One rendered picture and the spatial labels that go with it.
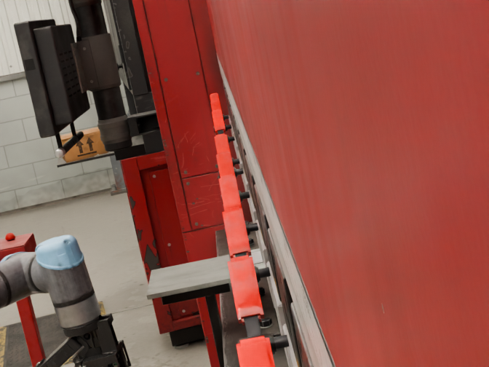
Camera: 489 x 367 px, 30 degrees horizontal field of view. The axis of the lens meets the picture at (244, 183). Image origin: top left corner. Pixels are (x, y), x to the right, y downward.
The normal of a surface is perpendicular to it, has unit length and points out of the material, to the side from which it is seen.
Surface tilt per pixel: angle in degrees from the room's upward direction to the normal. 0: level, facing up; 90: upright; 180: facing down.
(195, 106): 90
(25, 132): 90
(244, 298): 39
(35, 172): 90
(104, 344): 90
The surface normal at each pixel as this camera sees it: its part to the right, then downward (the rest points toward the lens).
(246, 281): -0.12, -0.63
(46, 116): 0.03, 0.19
